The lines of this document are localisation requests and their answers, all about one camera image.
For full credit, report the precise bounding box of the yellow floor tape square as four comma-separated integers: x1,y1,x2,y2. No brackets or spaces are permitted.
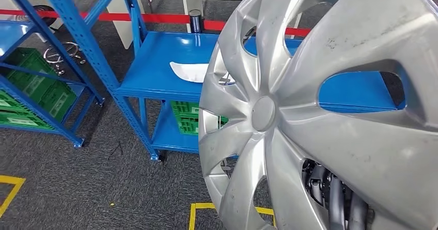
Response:
188,202,276,230
0,175,27,219

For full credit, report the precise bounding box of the thin black wire piece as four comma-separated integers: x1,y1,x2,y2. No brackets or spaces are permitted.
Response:
107,141,124,161

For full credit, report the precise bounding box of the blue metal shelf rack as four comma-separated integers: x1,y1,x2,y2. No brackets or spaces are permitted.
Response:
0,0,106,149
36,0,438,163

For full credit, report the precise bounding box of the white plastic mirror cover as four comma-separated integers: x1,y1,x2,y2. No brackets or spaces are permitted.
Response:
169,60,237,86

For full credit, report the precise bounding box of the green plastic crate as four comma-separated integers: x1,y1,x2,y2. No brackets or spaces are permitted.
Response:
0,89,32,113
0,110,53,131
37,80,79,121
175,114,229,136
3,47,59,99
170,100,203,118

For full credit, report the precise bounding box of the silver wheel hubcap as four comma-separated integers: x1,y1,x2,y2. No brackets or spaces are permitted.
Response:
197,0,438,230

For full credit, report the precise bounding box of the red barrier belt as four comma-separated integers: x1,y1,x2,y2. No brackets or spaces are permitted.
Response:
203,19,312,38
0,8,191,25

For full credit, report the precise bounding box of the black round disc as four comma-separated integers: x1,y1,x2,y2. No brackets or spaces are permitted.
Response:
32,5,58,28

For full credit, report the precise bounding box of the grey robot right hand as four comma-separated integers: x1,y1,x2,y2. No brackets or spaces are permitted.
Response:
301,158,376,230

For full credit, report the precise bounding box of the chrome chair base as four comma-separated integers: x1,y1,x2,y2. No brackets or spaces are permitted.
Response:
42,41,87,76

